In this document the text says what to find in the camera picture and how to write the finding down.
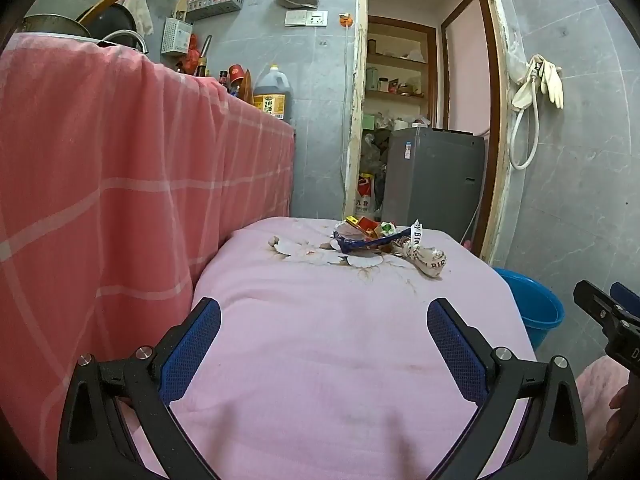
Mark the red snack packet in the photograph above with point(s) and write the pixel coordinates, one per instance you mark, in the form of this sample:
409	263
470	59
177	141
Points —
369	224

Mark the red paper cup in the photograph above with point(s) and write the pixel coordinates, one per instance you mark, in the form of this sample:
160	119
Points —
236	76

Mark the metal faucet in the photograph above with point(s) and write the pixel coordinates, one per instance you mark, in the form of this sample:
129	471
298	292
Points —
125	35

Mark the cooking oil bottle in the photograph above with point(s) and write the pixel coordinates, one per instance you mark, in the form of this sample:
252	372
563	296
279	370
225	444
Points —
272	95

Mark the black wok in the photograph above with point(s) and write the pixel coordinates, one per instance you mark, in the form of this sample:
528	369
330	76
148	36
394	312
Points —
112	20

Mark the red plastic bag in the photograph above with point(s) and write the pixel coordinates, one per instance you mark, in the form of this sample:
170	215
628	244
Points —
190	57

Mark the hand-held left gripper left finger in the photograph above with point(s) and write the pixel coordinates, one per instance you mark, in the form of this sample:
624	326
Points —
190	355

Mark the grey washing machine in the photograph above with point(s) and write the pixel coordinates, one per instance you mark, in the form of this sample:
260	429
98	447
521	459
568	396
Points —
430	185

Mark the wooden door frame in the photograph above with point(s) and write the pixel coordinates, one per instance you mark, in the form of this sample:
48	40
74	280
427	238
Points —
495	110

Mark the metal pot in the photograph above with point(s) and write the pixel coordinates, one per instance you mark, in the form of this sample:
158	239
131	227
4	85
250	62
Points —
50	26

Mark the blue plastic bucket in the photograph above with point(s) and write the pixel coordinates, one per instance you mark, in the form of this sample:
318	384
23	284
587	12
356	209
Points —
535	310

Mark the dark plastic bags pile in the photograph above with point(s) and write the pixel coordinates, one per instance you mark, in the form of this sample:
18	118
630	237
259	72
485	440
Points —
374	152

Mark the grey wall rack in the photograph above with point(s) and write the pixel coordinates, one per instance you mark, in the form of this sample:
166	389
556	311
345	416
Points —
215	6

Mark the wooden spatula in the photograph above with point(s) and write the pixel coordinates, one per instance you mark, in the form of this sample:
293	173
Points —
182	5

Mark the wooden shelf unit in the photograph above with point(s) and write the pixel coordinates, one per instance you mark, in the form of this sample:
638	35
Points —
400	62

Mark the white rice bag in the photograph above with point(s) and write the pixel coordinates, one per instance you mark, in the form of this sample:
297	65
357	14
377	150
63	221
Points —
365	197

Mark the blue snack wrapper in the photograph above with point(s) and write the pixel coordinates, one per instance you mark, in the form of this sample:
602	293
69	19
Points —
350	246

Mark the orange wall hook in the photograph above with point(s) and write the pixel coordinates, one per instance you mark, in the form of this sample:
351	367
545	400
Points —
345	20

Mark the person's pink fleece clothing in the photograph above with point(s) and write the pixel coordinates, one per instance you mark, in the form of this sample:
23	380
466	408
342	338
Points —
597	395

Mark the dark sauce bottle red label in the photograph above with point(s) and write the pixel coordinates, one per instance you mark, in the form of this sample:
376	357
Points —
223	82

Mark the white wall socket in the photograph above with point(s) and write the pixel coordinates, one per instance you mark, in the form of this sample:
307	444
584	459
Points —
317	18

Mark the orange packet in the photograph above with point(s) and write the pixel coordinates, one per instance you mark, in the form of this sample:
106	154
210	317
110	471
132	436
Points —
247	87

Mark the hanging white towel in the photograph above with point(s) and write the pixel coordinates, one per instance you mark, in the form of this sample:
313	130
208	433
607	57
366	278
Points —
140	12

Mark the red checked cloth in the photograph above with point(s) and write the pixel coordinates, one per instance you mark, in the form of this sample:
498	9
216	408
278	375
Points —
100	185

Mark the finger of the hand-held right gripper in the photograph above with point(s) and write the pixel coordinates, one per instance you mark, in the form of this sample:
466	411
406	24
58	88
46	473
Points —
627	300
597	302

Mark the pink floral blanket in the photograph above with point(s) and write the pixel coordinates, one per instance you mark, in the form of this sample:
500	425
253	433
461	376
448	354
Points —
325	360

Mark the white plastic bag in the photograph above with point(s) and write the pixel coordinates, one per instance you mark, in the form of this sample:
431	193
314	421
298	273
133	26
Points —
515	62

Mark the green box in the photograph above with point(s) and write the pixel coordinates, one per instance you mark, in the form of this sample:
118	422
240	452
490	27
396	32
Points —
368	122

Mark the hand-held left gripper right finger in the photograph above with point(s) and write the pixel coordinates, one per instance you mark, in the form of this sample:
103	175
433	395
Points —
457	355

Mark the grey utensil holder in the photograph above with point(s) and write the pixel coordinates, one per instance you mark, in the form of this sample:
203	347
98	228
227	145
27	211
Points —
175	37

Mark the white wall switch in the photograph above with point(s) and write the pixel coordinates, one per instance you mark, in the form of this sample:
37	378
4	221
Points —
295	18

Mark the person's right hand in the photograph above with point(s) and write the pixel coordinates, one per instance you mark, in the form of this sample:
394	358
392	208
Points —
619	405

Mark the white printed paper wrapper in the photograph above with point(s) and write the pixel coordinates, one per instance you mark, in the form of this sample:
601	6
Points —
425	260

